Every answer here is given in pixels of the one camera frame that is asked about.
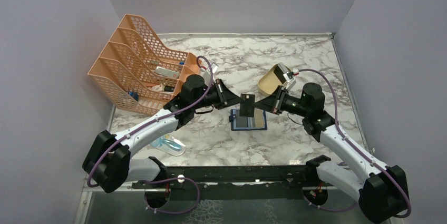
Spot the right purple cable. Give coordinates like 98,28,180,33
295,69,412,219

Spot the clear blister pack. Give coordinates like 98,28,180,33
150,134,187,157

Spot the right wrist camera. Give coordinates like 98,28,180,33
283,71,296,91

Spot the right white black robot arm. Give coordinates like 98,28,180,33
254,83,410,223

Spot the white grey eraser box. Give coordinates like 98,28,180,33
154,66,180,79

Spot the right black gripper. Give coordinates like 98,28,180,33
253,85,309,117

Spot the small black item in organizer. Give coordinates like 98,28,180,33
163,85,175,92

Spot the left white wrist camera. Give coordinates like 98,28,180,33
200,63,219,85

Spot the black credit card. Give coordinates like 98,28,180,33
239,94,255,118

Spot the dark blue card holder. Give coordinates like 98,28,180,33
229,109,268,131

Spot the stack of credit cards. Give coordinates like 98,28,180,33
274,63,291,84

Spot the gold credit card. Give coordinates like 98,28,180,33
252,109,266,130

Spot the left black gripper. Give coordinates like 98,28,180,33
192,79,244,110

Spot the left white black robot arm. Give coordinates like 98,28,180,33
82,74,242,193

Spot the beige oval tray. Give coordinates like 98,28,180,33
258,64,283,97

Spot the orange plastic file organizer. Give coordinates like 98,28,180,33
88,14,202,115

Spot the black mounting rail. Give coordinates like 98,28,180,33
132,165,328,201

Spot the blue item in organizer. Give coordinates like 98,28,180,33
128,91,139,101

